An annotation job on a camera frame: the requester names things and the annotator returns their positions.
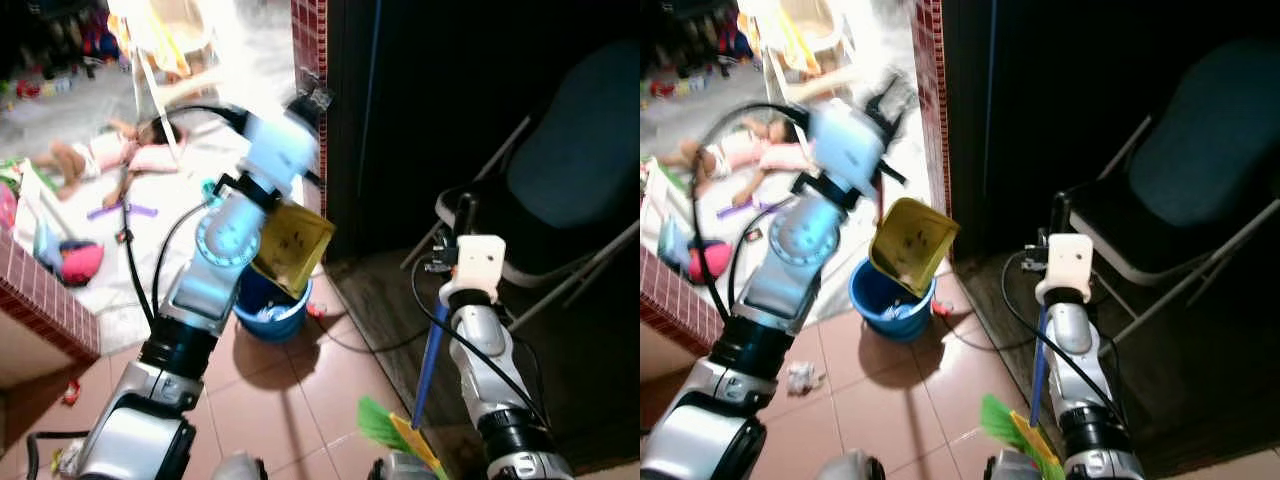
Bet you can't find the green broom with blue handle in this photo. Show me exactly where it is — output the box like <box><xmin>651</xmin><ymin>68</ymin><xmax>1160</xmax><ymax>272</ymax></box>
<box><xmin>357</xmin><ymin>298</ymin><xmax>453</xmax><ymax>480</ymax></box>
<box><xmin>979</xmin><ymin>303</ymin><xmax>1068</xmax><ymax>480</ymax></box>

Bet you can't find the yellow dustpan with red handle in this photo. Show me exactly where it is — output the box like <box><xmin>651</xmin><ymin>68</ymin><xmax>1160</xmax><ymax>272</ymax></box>
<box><xmin>249</xmin><ymin>198</ymin><xmax>337</xmax><ymax>300</ymax></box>
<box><xmin>868</xmin><ymin>165</ymin><xmax>962</xmax><ymax>299</ymax></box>

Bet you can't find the child lying on floor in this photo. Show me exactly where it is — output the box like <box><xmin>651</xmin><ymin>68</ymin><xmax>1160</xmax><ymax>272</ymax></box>
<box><xmin>28</xmin><ymin>116</ymin><xmax>188</xmax><ymax>203</ymax></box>
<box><xmin>658</xmin><ymin>116</ymin><xmax>818</xmax><ymax>198</ymax></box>

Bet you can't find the white plastic chair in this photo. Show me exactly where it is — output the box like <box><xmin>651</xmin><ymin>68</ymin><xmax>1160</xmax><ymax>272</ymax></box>
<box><xmin>738</xmin><ymin>0</ymin><xmax>858</xmax><ymax>83</ymax></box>
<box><xmin>104</xmin><ymin>0</ymin><xmax>218</xmax><ymax>83</ymax></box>

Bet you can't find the folding chair with dark seat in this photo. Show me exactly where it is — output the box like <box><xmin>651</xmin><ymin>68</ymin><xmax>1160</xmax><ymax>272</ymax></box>
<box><xmin>400</xmin><ymin>38</ymin><xmax>641</xmax><ymax>333</ymax></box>
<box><xmin>1050</xmin><ymin>38</ymin><xmax>1280</xmax><ymax>348</ymax></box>

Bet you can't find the blue plastic bucket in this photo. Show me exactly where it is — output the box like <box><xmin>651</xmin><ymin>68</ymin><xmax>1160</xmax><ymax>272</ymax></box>
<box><xmin>849</xmin><ymin>257</ymin><xmax>937</xmax><ymax>344</ymax></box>
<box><xmin>234</xmin><ymin>264</ymin><xmax>314</xmax><ymax>344</ymax></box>

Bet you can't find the purple toy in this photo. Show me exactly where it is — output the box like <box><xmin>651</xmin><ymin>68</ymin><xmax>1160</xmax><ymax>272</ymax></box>
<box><xmin>87</xmin><ymin>202</ymin><xmax>161</xmax><ymax>223</ymax></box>
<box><xmin>714</xmin><ymin>199</ymin><xmax>783</xmax><ymax>221</ymax></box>

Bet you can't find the robot right leg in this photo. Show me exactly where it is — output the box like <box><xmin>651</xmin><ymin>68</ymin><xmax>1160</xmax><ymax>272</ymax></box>
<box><xmin>369</xmin><ymin>451</ymin><xmax>433</xmax><ymax>480</ymax></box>
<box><xmin>984</xmin><ymin>449</ymin><xmax>1043</xmax><ymax>480</ymax></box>

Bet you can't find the robot leg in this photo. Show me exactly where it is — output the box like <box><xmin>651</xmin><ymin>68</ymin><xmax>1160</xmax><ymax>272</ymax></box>
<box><xmin>369</xmin><ymin>451</ymin><xmax>433</xmax><ymax>480</ymax></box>
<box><xmin>984</xmin><ymin>449</ymin><xmax>1043</xmax><ymax>480</ymax></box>
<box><xmin>814</xmin><ymin>449</ymin><xmax>888</xmax><ymax>480</ymax></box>
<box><xmin>209</xmin><ymin>451</ymin><xmax>268</xmax><ymax>480</ymax></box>

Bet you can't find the pink round toy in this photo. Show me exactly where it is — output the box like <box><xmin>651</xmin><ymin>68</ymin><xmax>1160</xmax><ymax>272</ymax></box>
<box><xmin>59</xmin><ymin>239</ymin><xmax>106</xmax><ymax>289</ymax></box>
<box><xmin>687</xmin><ymin>239</ymin><xmax>733</xmax><ymax>286</ymax></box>

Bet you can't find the crumpled white paper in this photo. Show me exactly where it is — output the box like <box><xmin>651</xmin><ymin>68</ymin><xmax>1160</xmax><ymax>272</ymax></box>
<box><xmin>784</xmin><ymin>361</ymin><xmax>828</xmax><ymax>395</ymax></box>

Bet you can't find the robot left leg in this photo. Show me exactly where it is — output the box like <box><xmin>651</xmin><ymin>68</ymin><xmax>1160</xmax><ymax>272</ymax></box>
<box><xmin>209</xmin><ymin>451</ymin><xmax>268</xmax><ymax>480</ymax></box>
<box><xmin>814</xmin><ymin>449</ymin><xmax>888</xmax><ymax>480</ymax></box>

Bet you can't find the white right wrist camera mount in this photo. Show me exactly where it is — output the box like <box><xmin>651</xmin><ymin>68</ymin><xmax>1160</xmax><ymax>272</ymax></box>
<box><xmin>446</xmin><ymin>234</ymin><xmax>507</xmax><ymax>303</ymax></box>
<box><xmin>1034</xmin><ymin>232</ymin><xmax>1095</xmax><ymax>303</ymax></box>

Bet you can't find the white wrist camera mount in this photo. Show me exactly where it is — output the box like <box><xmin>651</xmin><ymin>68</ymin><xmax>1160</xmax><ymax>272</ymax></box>
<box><xmin>806</xmin><ymin>98</ymin><xmax>889</xmax><ymax>191</ymax></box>
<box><xmin>1034</xmin><ymin>232</ymin><xmax>1095</xmax><ymax>303</ymax></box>
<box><xmin>243</xmin><ymin>104</ymin><xmax>323</xmax><ymax>197</ymax></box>
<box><xmin>446</xmin><ymin>234</ymin><xmax>507</xmax><ymax>303</ymax></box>

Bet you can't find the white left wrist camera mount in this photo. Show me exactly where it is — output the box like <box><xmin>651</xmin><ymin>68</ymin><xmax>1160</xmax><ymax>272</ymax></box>
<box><xmin>806</xmin><ymin>98</ymin><xmax>889</xmax><ymax>191</ymax></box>
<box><xmin>243</xmin><ymin>104</ymin><xmax>323</xmax><ymax>197</ymax></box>

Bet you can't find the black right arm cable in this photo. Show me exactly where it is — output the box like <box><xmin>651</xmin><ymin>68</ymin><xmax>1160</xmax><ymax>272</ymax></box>
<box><xmin>999</xmin><ymin>248</ymin><xmax>1113</xmax><ymax>403</ymax></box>
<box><xmin>409</xmin><ymin>252</ymin><xmax>548</xmax><ymax>423</ymax></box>

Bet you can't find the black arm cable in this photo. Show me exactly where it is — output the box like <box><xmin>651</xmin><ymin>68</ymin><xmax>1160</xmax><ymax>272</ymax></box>
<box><xmin>118</xmin><ymin>103</ymin><xmax>253</xmax><ymax>333</ymax></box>
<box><xmin>999</xmin><ymin>248</ymin><xmax>1113</xmax><ymax>403</ymax></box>
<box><xmin>409</xmin><ymin>252</ymin><xmax>548</xmax><ymax>423</ymax></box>
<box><xmin>688</xmin><ymin>98</ymin><xmax>813</xmax><ymax>323</ymax></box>

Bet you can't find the black cable on floor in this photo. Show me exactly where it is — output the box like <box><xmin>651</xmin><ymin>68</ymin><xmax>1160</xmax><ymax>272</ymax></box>
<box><xmin>328</xmin><ymin>318</ymin><xmax>423</xmax><ymax>355</ymax></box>
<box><xmin>943</xmin><ymin>308</ymin><xmax>1013</xmax><ymax>353</ymax></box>

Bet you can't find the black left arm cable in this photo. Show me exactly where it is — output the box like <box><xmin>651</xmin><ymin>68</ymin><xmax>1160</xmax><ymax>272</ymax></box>
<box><xmin>118</xmin><ymin>103</ymin><xmax>253</xmax><ymax>333</ymax></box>
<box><xmin>688</xmin><ymin>98</ymin><xmax>813</xmax><ymax>323</ymax></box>

